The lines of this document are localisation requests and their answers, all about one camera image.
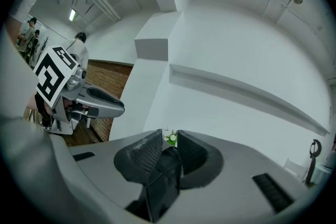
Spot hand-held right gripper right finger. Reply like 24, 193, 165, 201
167, 129, 324, 224

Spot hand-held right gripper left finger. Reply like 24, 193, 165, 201
49, 128, 164, 210

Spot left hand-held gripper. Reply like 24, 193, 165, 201
33, 45, 125, 136

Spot green potted plant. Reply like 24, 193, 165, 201
163, 129, 179, 147

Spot black office chair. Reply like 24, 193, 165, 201
305, 138, 322, 187

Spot white ceiling pipes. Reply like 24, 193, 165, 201
83, 0, 122, 22

